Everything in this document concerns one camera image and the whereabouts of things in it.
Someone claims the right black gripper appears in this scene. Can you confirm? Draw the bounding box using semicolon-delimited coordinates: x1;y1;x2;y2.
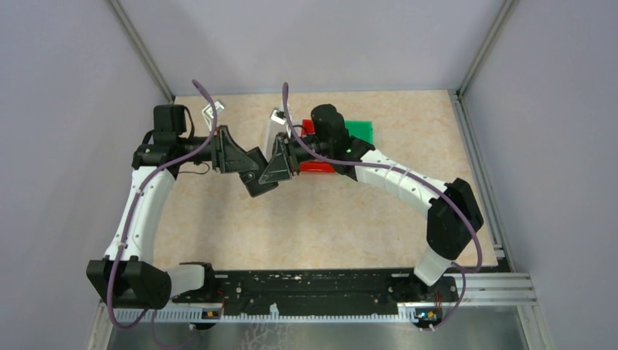
259;131;332;184

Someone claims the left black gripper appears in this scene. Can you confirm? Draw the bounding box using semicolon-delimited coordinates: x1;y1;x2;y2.
179;125;260;173

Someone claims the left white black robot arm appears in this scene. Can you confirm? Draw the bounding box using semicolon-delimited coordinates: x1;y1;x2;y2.
86;104;266;309

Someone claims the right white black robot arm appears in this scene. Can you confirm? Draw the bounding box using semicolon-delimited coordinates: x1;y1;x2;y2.
259;104;484;300

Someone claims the white plastic bin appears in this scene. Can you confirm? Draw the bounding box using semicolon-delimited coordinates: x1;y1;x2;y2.
263;106;288;160

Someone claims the red plastic bin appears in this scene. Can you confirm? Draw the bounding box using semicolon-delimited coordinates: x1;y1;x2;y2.
300;119;335;174

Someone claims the green plastic bin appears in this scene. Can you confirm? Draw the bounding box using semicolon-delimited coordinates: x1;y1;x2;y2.
345;120;374;144

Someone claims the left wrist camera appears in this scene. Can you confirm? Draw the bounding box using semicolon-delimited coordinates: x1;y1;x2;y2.
201;100;225;131

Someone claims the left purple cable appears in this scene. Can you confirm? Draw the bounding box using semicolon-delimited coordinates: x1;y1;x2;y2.
106;79;219;330

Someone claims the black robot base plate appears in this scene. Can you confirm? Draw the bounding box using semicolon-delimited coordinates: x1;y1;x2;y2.
173;268;459;316

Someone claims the aluminium frame rail left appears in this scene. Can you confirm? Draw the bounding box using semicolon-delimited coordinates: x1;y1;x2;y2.
105;0;175;103

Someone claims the aluminium frame rail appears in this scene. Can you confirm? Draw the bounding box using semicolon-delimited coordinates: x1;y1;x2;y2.
448;90;515;273
105;0;175;103

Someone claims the aluminium frame rail right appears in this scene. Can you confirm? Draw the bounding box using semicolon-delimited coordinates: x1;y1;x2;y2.
448;90;515;273

